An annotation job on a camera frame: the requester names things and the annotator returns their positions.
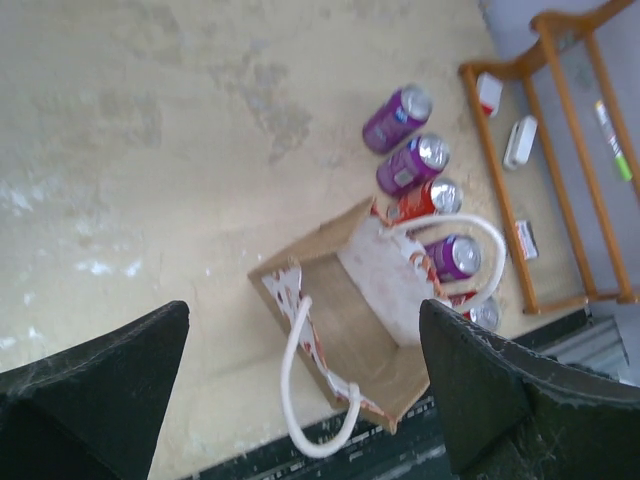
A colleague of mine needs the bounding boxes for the purple Fanta can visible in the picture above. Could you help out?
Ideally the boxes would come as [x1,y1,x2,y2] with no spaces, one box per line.
[376,133,451,197]
[424,234,482,283]
[362,84,433,154]

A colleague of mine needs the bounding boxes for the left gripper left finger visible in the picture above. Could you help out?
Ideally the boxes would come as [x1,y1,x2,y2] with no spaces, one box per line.
[1,301,189,479]

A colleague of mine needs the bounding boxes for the green tipped pen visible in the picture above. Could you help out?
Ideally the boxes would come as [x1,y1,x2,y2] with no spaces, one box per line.
[594,100,633,182]

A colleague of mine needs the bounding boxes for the red white label packet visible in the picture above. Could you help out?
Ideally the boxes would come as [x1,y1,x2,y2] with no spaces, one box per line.
[515,220,539,261]

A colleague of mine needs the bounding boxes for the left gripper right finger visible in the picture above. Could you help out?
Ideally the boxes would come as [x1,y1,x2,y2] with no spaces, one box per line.
[419,300,639,479]

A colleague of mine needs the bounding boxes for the brown canvas bag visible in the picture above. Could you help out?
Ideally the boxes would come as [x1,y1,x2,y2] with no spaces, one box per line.
[249,197,506,459]

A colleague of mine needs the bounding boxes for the red and white box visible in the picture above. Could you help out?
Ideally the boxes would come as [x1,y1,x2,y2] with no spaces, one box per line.
[476,72,503,118]

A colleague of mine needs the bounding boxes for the red Coke can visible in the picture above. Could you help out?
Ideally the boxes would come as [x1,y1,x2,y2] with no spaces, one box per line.
[386,177,464,224]
[450,291,501,332]

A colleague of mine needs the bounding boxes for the orange wooden tiered rack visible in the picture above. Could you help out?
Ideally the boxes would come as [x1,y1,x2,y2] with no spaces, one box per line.
[458,1,639,315]

